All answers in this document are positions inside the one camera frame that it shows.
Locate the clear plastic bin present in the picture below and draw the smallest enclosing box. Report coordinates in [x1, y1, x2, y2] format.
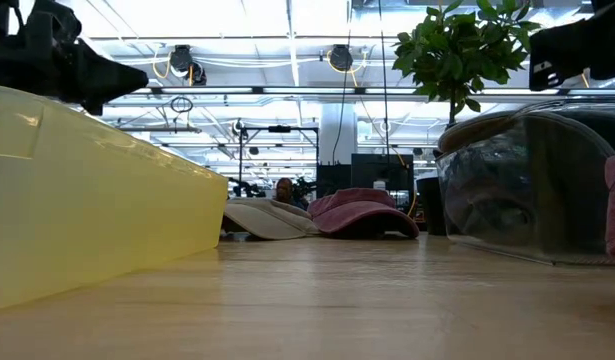
[435, 102, 615, 266]

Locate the grey-blue denim cap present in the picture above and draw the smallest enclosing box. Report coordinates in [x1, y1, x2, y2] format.
[436, 110, 615, 256]

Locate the black metal stand frame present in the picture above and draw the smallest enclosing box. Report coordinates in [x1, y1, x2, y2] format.
[228, 124, 321, 199]

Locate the black ceiling cord reel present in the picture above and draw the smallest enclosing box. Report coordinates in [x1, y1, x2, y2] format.
[328, 43, 355, 73]
[169, 44, 195, 79]

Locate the long ceiling light bar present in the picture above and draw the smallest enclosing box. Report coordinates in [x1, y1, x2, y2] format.
[111, 85, 615, 97]

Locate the hanging coiled black cable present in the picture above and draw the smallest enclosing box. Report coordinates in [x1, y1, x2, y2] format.
[169, 95, 195, 115]

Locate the yellow cable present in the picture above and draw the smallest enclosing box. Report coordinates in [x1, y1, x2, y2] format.
[394, 152, 419, 219]

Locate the green potted plant black pot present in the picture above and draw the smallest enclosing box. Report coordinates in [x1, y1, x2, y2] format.
[391, 0, 543, 237]

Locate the beige cap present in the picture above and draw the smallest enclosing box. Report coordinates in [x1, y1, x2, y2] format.
[221, 197, 322, 242]

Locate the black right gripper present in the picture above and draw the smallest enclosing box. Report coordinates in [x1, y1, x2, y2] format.
[529, 0, 615, 92]

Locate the yellow translucent plastic bin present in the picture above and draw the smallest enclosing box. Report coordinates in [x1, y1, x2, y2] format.
[0, 83, 230, 312]

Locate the black computer monitor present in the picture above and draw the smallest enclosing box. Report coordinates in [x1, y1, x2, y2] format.
[350, 153, 416, 209]
[316, 163, 353, 200]

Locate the person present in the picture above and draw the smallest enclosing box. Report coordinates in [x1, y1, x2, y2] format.
[275, 177, 309, 211]

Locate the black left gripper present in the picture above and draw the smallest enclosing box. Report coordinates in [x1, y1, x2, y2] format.
[0, 0, 149, 116]

